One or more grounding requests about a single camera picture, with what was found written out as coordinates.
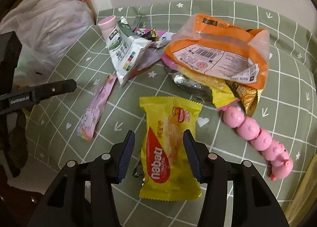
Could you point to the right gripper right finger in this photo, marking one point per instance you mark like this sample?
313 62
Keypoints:
235 187

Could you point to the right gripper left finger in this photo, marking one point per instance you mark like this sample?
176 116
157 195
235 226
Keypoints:
81 194

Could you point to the yellow nabati wafer pack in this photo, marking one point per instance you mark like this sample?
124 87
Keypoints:
166 169

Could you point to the green white milk pouch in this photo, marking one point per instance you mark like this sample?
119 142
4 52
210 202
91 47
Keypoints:
125 48

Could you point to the orange bread bag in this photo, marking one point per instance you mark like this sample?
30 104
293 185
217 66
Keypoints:
212 47

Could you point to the pink cartoon milk carton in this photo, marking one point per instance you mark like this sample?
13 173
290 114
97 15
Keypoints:
164 38

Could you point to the green trash bag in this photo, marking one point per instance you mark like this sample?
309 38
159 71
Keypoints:
304 198

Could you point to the pink long wrapper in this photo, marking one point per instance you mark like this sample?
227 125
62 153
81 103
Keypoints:
92 114

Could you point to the green grid bed sheet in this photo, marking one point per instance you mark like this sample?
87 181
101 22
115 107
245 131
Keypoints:
279 139

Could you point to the white plastic bag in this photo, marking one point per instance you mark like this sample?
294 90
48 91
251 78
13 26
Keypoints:
46 30

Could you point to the gold yellow wrapper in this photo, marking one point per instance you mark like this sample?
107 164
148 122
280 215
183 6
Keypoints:
227 93

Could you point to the pink cup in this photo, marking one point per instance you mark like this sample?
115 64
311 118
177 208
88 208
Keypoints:
106 25

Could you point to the silver foil wrapper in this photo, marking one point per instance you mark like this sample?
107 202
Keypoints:
198 90

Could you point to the black dark wrapper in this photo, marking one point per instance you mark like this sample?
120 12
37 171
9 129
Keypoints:
149 34

